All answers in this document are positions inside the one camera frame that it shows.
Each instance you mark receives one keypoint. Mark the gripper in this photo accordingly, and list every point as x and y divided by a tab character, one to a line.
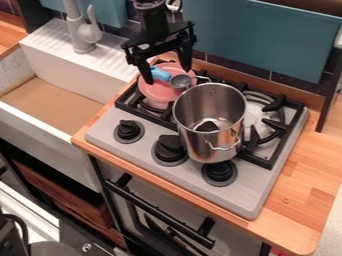
158	40

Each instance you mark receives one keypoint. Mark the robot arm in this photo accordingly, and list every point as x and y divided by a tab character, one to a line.
153	15

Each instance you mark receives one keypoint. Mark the blue spoon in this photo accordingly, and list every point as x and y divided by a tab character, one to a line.
171	77

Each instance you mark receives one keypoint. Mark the silver pot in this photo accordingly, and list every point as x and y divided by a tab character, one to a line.
211	123

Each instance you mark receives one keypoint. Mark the pink plate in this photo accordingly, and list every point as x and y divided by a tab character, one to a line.
162	86

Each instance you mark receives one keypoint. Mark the toy stove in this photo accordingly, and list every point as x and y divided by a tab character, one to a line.
200	143

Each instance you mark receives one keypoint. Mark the tap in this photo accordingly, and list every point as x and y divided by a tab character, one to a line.
82	28

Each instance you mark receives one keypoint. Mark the toy sink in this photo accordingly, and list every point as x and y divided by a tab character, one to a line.
53	100

